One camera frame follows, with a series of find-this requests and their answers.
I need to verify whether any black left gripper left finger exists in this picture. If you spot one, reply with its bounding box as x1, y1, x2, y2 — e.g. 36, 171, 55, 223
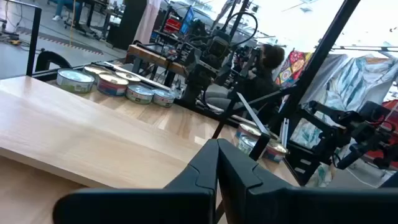
52, 138, 220, 224

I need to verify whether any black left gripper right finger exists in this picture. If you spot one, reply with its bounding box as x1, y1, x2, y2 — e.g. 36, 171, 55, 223
217, 138, 398, 224

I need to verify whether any silver lid seafood can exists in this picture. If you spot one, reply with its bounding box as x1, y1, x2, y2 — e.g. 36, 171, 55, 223
151, 89, 176, 108
125, 84, 155, 105
238, 135, 259, 156
56, 68, 96, 94

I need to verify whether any person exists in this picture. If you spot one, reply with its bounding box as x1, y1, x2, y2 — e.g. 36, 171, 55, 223
203, 43, 286, 125
51, 0, 85, 22

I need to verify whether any black equipment stand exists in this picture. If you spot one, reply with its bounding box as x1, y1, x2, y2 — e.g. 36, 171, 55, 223
306, 100, 398, 171

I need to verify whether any colourful patterned cloth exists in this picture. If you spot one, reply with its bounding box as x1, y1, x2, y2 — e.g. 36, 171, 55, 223
273, 49, 314, 90

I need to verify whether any white blue patterned cloth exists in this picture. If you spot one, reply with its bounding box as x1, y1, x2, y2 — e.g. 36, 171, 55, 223
289, 52, 398, 188

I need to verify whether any grey cloth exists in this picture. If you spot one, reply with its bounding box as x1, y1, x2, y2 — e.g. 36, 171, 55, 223
300, 52, 351, 106

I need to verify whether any red cart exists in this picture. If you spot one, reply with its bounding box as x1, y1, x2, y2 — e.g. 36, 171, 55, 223
362, 98, 398, 170

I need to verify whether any wooden background table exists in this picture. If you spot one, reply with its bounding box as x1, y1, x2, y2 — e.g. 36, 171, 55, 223
126, 43, 189, 88

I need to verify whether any red storage box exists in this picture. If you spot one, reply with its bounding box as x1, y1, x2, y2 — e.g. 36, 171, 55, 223
164, 17, 182, 34

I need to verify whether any black pillar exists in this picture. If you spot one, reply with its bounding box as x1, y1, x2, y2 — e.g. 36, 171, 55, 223
111, 0, 147, 50

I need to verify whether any pink curtain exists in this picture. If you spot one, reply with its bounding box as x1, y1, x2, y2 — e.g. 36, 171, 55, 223
133, 0, 162, 44

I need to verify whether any blue screen monitor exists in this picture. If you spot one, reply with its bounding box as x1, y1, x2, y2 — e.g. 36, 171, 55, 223
179, 5, 196, 35

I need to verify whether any black office desk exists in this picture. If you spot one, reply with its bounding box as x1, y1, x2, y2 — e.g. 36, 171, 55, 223
63, 0, 111, 40

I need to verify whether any wooden shelf with black frame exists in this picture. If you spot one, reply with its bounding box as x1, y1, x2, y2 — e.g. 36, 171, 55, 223
0, 0, 272, 191

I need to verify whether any black aluminium table frame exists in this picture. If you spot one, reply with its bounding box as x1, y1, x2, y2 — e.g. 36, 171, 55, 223
30, 0, 363, 187

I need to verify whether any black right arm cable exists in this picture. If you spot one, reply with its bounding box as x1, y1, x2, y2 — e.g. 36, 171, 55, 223
222, 11, 259, 49

